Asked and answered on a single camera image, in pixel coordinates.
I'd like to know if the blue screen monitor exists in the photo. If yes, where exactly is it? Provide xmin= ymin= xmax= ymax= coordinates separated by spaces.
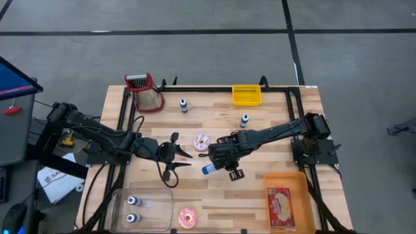
xmin=0 ymin=57 xmax=44 ymax=101

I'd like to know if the black computer mouse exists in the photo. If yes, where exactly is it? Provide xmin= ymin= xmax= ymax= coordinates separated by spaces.
xmin=1 ymin=203 xmax=29 ymax=234

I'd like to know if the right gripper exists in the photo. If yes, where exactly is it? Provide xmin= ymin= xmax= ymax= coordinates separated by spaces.
xmin=198 ymin=136 xmax=245 ymax=182

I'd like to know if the white paper sheet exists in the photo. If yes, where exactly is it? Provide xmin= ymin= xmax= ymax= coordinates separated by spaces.
xmin=36 ymin=152 xmax=86 ymax=204

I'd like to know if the grey cabinet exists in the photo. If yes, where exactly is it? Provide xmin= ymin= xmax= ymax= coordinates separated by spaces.
xmin=0 ymin=94 xmax=36 ymax=167

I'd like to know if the black metal beam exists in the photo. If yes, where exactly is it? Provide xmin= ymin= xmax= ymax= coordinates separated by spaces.
xmin=25 ymin=142 xmax=88 ymax=179

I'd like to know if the orange plastic bin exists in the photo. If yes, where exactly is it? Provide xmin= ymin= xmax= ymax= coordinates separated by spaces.
xmin=263 ymin=171 xmax=316 ymax=234

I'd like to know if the red snack box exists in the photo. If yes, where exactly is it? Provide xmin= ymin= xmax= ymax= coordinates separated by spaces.
xmin=266 ymin=187 xmax=296 ymax=228

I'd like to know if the metal box grater red handle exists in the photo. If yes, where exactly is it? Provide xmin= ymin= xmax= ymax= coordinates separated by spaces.
xmin=124 ymin=73 xmax=166 ymax=114

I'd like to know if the pink frosted toy donut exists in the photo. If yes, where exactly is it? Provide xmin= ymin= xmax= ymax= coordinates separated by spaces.
xmin=177 ymin=207 xmax=198 ymax=229

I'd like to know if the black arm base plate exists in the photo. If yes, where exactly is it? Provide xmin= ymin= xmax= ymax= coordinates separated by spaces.
xmin=86 ymin=142 xmax=133 ymax=165
xmin=291 ymin=138 xmax=339 ymax=165

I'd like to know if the clear plastic bin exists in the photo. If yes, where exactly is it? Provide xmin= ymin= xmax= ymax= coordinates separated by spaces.
xmin=105 ymin=187 xmax=174 ymax=233

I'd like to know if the yellow hand tool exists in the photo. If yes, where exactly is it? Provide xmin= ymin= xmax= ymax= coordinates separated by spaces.
xmin=57 ymin=129 xmax=76 ymax=149

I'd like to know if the purple frosted toy donut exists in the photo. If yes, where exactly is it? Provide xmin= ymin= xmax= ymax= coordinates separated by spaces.
xmin=193 ymin=133 xmax=211 ymax=152

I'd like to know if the yellow plastic basket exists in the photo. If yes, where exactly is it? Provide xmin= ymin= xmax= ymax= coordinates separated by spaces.
xmin=231 ymin=84 xmax=263 ymax=107

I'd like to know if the black aluminium table frame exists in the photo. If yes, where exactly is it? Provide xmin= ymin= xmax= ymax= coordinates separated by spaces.
xmin=76 ymin=84 xmax=354 ymax=234

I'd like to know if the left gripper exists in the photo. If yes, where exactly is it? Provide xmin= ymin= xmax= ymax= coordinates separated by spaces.
xmin=157 ymin=132 xmax=193 ymax=181

